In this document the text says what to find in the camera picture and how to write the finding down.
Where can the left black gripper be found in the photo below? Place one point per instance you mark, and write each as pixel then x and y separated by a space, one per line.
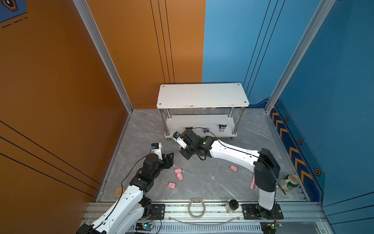
pixel 167 161

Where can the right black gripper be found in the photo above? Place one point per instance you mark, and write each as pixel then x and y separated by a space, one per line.
pixel 184 154

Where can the pink pig toy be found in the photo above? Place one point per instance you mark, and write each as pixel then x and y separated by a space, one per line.
pixel 233 168
pixel 172 185
pixel 178 170
pixel 179 176

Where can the black white Kuromi figure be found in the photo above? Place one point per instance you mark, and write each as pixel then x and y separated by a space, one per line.
pixel 222 127

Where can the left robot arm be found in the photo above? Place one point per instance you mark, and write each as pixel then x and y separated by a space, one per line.
pixel 132 204

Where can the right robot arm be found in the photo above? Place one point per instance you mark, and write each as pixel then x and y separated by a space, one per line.
pixel 261 163

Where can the white two-tier shelf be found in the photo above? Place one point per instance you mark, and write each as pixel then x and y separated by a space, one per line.
pixel 202 96

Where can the pink pig toy front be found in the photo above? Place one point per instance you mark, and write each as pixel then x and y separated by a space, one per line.
pixel 172 185

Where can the black capped small jar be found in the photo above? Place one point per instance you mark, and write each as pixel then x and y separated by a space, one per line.
pixel 231 206

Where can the green circuit board left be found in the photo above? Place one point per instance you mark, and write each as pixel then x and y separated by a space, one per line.
pixel 144 227

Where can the green circuit board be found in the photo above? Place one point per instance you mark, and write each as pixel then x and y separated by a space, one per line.
pixel 144 227
pixel 273 226

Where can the pink utility knife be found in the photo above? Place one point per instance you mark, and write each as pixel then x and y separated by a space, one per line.
pixel 253 184

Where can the green beverage can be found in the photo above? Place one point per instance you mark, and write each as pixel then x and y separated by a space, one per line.
pixel 289 182

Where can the green circuit board right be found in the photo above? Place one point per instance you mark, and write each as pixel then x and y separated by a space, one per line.
pixel 273 226

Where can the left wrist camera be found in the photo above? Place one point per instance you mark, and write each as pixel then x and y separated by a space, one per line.
pixel 156 149

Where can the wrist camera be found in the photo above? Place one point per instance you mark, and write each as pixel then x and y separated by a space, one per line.
pixel 179 138
pixel 156 149

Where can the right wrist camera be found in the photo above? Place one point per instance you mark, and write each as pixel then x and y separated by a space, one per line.
pixel 179 138

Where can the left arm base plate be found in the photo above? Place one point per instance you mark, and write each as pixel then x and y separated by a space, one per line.
pixel 154 211

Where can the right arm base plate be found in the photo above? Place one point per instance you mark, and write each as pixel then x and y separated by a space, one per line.
pixel 248 211

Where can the aluminium frame post left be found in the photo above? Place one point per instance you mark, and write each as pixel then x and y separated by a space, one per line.
pixel 94 32

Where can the aluminium frame post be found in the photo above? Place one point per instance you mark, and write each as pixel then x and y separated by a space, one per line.
pixel 313 27
pixel 94 32

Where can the aluminium frame post right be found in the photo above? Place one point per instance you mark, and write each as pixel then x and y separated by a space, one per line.
pixel 313 27

